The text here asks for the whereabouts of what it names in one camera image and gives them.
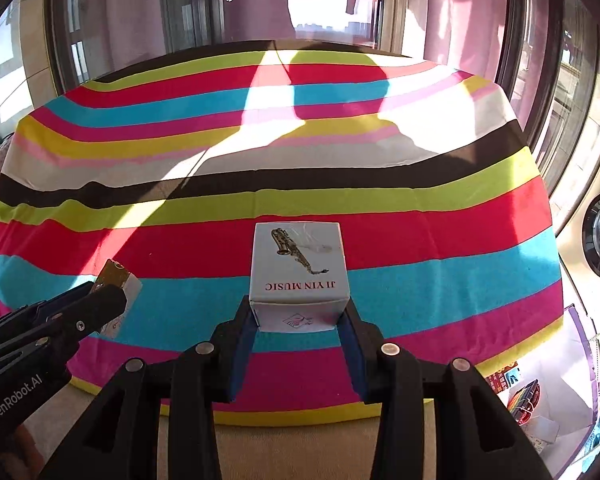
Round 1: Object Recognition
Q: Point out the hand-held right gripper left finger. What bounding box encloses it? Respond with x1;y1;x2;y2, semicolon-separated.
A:
40;296;258;480

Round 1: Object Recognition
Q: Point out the striped colourful cloth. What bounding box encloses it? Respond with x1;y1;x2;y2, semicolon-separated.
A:
0;40;566;428

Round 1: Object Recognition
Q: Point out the person's left hand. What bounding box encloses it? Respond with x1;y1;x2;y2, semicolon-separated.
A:
0;422;48;480

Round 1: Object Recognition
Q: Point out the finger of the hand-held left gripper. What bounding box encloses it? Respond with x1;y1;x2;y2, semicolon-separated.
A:
0;281;97;338
0;284;127;361

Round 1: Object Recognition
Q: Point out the yellow and white box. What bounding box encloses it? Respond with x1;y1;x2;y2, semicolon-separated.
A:
91;259;143;338

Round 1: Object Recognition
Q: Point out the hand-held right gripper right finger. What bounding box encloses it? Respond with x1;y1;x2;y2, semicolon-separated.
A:
336;300;553;480

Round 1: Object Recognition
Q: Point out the white saxophone print box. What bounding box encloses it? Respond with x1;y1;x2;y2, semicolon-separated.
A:
249;221;351;333

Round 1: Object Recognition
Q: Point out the purple storage bin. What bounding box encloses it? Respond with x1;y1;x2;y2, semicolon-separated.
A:
485;302;600;476

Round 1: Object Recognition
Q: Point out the pink curtain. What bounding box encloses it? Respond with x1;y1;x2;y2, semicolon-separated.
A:
425;0;511;76

